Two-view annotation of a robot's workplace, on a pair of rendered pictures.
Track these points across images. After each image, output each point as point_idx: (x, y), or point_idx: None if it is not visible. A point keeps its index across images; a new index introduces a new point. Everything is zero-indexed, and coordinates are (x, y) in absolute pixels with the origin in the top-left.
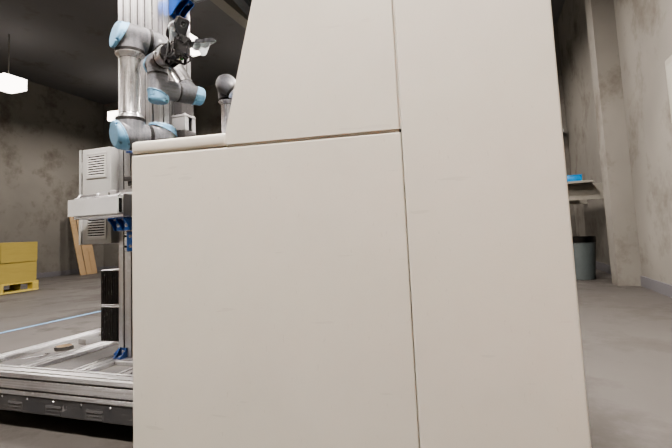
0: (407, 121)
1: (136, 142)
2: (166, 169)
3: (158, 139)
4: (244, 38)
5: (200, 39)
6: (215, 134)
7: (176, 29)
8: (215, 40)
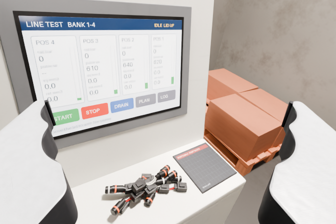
0: None
1: (243, 178)
2: None
3: (231, 167)
4: (206, 90)
5: (47, 159)
6: (206, 142)
7: (283, 166)
8: (49, 104)
